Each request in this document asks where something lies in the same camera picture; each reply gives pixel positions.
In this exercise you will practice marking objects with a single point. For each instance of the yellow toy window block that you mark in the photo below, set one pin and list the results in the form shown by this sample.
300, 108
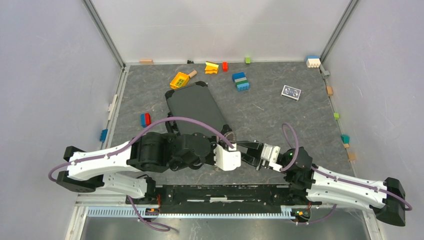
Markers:
180, 80

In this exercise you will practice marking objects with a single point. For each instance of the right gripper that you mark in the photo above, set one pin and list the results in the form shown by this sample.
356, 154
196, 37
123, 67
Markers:
255, 152

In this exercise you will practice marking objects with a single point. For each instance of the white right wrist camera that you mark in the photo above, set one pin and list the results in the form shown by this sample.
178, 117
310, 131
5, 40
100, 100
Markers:
269, 156

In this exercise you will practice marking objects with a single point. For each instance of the orange wooden block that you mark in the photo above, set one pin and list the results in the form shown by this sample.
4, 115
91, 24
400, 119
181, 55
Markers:
329, 91

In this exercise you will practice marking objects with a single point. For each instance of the red blue brick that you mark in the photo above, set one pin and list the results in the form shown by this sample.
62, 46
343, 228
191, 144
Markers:
145, 119

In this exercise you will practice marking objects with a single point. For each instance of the white blue brick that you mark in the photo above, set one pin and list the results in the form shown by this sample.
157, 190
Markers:
313, 61

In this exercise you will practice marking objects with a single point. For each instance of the tan block at right wall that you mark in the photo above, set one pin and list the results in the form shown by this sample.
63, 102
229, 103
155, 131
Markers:
351, 156

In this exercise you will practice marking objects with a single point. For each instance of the grey brick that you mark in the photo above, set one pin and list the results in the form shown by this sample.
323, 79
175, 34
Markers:
324, 73

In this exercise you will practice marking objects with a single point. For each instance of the metal disc keyring with rings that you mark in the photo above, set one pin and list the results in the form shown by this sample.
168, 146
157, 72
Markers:
230, 136

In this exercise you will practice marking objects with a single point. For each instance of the blue block at left wall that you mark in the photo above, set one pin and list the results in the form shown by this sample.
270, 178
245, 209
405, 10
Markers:
103, 135

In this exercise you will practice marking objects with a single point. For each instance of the white cable duct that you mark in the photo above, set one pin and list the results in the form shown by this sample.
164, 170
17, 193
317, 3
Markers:
129, 212

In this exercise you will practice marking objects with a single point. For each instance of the red small block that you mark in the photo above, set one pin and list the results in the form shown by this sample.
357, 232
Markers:
225, 66

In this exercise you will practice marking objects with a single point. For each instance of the wooden peg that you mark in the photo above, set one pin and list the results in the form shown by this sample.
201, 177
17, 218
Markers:
192, 74

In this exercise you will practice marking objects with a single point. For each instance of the lime green block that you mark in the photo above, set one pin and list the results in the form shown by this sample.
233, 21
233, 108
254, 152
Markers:
336, 116

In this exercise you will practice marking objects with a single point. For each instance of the dark grey hard case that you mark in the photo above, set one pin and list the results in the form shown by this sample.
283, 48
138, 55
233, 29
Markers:
195, 101

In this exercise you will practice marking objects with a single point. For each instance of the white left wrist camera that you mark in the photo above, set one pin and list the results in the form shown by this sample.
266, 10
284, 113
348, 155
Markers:
227, 159

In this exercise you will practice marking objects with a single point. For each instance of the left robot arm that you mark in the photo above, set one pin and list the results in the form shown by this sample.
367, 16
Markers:
153, 152

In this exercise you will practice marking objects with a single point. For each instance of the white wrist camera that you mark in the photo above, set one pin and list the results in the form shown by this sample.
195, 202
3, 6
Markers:
269, 156
227, 159

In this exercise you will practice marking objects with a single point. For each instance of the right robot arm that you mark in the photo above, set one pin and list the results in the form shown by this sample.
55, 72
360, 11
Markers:
311, 183

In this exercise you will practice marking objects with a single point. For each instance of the teal block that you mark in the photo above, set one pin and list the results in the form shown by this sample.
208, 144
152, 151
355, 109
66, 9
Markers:
345, 138

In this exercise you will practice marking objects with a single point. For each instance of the tan wooden block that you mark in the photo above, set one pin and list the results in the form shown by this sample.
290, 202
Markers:
146, 61

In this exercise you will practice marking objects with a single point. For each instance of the yellow orange wedge blocks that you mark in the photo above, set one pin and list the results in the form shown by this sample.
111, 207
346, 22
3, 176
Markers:
211, 67

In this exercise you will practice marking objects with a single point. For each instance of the blue green stacked bricks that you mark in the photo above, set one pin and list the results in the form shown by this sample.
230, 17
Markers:
240, 81

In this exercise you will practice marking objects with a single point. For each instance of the blue playing card box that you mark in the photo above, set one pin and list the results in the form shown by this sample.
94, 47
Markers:
291, 92

